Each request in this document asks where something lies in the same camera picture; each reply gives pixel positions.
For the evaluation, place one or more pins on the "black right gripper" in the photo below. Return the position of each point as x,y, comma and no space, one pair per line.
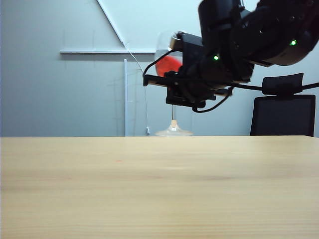
211,74

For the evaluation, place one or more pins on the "clear goblet with red liquid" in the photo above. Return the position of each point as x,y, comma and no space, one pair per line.
167,66

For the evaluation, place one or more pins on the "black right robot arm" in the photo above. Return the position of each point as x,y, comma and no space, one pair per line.
274,30

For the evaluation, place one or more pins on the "black office chair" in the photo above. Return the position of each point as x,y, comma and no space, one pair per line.
282,115

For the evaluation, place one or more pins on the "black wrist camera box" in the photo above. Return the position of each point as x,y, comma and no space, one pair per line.
192,47

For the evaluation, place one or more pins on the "white vertical wall bar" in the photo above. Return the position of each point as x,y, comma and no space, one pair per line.
125,99

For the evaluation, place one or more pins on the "white horizontal wall bar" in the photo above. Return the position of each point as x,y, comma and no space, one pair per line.
99,51

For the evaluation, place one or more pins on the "white diagonal wall bar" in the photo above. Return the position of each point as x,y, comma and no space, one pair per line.
109,20

